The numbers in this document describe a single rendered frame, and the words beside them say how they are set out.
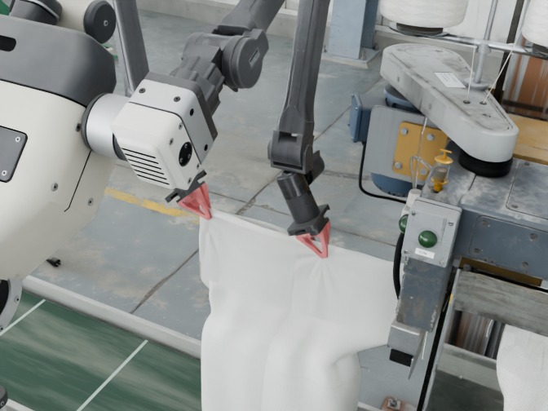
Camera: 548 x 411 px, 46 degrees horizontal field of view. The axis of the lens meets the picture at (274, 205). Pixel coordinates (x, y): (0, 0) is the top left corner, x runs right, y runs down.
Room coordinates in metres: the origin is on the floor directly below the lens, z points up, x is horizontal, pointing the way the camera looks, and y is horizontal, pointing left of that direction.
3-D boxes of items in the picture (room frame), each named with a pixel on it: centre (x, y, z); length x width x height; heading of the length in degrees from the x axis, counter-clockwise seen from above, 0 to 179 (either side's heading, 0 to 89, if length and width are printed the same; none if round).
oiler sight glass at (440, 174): (0.96, -0.27, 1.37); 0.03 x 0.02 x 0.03; 67
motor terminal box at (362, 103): (1.43, -0.20, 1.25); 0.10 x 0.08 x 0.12; 2
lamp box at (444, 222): (0.90, -0.26, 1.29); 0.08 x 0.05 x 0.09; 67
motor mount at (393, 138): (1.34, -0.34, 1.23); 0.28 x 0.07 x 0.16; 67
